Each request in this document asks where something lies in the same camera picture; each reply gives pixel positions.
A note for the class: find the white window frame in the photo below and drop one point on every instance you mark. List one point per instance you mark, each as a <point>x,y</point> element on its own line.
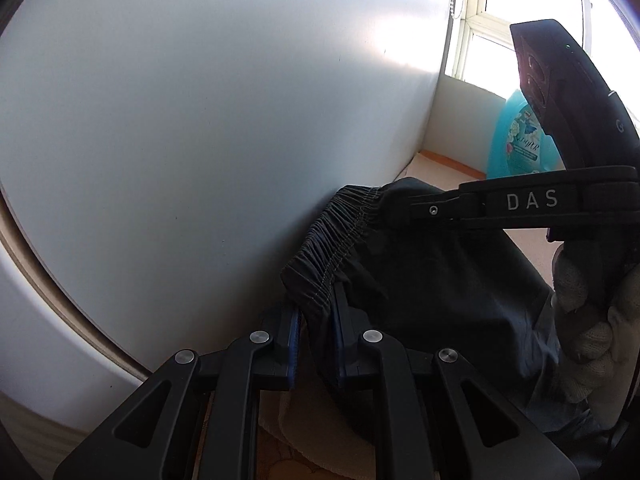
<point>475,20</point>

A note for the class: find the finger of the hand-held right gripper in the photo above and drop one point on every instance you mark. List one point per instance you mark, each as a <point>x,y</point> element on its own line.
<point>440,208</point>

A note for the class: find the blue detergent bottle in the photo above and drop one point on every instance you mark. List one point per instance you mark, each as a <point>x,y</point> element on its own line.
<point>520,145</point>

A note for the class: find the person's right hand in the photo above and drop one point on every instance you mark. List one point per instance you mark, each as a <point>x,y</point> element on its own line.
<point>585,340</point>

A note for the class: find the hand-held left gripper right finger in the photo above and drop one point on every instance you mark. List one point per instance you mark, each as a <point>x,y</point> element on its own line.
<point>341,355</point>

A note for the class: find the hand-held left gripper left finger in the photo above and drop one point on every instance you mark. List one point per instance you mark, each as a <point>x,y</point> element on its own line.
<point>294,355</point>

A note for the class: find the dark grey pants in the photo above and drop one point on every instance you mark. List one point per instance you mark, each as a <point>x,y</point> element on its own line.
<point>450,300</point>

